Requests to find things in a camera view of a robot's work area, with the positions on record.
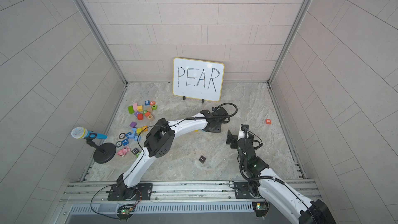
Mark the aluminium corner post right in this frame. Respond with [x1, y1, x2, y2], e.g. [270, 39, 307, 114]
[268, 0, 312, 85]

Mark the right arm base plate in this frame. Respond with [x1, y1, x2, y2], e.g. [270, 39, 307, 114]
[229, 180, 277, 201]

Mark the blue microphone on black stand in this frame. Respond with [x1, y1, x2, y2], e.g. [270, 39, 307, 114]
[71, 127, 117, 164]

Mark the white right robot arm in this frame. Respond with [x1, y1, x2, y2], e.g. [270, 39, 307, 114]
[226, 125, 336, 224]

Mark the aluminium corner post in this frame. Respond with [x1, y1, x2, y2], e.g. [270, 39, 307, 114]
[268, 0, 312, 85]
[73, 0, 127, 87]

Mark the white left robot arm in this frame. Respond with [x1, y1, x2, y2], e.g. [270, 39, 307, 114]
[115, 106, 231, 197]

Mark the right green circuit board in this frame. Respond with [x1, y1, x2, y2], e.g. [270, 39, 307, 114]
[252, 201, 270, 218]

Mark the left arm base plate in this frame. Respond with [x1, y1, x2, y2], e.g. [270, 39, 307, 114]
[107, 183, 153, 201]

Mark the aluminium front rail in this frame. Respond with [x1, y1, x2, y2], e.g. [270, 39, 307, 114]
[58, 180, 321, 204]

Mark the dark block O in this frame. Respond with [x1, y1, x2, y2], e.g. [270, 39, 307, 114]
[132, 148, 140, 155]

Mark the left green circuit board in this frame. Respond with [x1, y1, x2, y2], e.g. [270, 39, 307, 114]
[116, 204, 135, 220]

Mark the green circuit board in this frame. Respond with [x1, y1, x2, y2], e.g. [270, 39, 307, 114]
[116, 204, 135, 220]
[252, 201, 270, 218]

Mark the aluminium corner post left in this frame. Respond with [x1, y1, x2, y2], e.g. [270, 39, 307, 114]
[73, 0, 127, 87]

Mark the pink plush toy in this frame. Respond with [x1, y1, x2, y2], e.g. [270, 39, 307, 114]
[117, 146, 131, 157]

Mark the dark brown block on table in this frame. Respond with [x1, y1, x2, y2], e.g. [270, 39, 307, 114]
[199, 156, 206, 163]

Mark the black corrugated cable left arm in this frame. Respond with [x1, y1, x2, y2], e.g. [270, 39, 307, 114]
[184, 102, 238, 121]

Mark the white board yellow frame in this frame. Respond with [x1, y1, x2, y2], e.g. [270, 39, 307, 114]
[173, 58, 225, 102]

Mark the green plain block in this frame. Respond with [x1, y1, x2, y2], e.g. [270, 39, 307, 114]
[127, 105, 135, 115]

